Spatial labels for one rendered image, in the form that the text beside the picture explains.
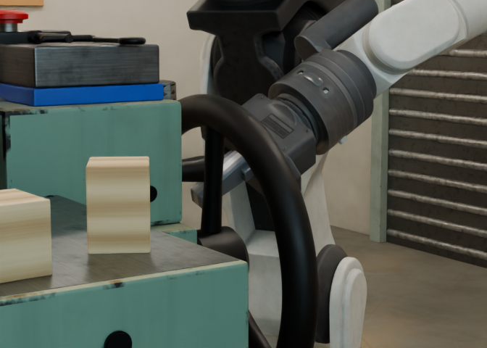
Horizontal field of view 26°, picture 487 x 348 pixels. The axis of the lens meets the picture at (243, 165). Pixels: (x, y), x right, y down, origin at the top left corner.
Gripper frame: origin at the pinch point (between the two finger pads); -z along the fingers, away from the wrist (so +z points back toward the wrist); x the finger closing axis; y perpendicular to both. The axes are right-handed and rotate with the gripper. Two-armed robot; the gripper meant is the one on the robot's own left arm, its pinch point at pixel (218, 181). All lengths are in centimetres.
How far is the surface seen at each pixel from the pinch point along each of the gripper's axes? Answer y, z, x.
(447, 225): -284, 184, 86
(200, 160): 4.6, -1.7, 0.3
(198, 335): 36, -24, -28
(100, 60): 29.1, -12.2, -4.0
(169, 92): 23.7, -8.0, -5.6
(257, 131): 18.9, -3.4, -10.0
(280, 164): 18.7, -4.3, -13.5
